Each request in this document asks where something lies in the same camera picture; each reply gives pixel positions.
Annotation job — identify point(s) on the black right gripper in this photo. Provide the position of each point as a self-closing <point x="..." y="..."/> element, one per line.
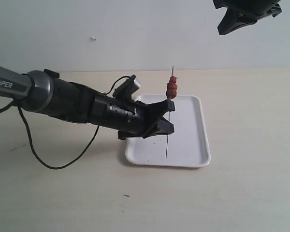
<point x="242" y="13"/>

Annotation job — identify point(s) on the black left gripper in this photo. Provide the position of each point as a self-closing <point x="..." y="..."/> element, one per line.
<point x="132" y="118"/>

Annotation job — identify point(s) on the thin metal skewer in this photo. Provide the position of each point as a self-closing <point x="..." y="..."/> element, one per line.
<point x="168" y="119"/>

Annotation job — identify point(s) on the dark red round fruit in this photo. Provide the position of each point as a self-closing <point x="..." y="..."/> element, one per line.
<point x="171" y="86"/>

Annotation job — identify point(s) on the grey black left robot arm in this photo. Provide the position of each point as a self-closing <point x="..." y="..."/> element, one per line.
<point x="45" y="93"/>

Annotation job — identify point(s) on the white rectangular plastic tray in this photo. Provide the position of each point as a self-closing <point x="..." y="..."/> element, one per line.
<point x="187" y="147"/>

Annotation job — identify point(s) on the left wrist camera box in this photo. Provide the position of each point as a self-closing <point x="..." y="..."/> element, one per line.
<point x="127" y="88"/>

